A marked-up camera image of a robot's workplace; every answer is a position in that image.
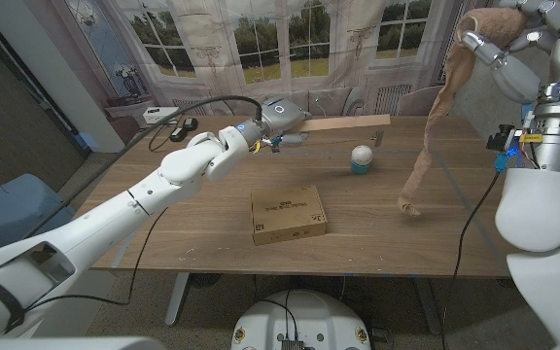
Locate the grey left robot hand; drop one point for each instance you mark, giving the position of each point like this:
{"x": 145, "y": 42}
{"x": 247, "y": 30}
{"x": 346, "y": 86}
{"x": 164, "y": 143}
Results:
{"x": 282, "y": 116}

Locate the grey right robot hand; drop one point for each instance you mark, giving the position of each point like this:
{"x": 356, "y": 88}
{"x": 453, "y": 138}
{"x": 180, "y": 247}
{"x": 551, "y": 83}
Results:
{"x": 528, "y": 58}

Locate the wooden hanger with metal clips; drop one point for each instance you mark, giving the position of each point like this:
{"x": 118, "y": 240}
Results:
{"x": 348, "y": 122}

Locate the tan elastic arm wrap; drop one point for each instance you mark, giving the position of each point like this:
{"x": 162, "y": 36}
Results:
{"x": 435, "y": 116}

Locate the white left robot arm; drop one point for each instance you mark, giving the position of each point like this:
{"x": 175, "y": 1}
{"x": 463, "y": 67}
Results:
{"x": 90, "y": 233}

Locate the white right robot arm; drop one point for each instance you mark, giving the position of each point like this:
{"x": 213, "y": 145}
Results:
{"x": 542, "y": 209}

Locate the flat cardboard box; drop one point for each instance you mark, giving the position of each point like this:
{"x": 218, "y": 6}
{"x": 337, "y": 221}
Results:
{"x": 285, "y": 216}

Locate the printed window backdrop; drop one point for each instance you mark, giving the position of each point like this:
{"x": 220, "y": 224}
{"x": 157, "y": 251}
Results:
{"x": 280, "y": 48}

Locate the white baseball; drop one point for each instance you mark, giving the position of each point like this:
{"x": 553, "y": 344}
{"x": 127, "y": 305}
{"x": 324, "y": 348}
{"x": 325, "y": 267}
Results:
{"x": 361, "y": 154}

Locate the black power adapter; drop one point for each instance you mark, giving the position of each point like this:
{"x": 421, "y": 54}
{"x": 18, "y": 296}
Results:
{"x": 178, "y": 134}
{"x": 190, "y": 124}

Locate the blue cup stand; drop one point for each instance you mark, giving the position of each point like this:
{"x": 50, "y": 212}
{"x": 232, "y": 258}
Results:
{"x": 360, "y": 168}

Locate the white power strip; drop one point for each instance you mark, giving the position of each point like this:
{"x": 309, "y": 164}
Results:
{"x": 161, "y": 115}

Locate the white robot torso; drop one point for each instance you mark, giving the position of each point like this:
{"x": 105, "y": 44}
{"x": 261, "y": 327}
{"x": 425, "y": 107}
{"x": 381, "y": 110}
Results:
{"x": 304, "y": 316}

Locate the grey table leg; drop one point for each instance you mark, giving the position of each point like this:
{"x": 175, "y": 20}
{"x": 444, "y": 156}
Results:
{"x": 177, "y": 296}
{"x": 428, "y": 306}

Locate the blue plastic bin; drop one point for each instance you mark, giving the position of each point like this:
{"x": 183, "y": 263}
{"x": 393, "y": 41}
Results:
{"x": 12, "y": 209}

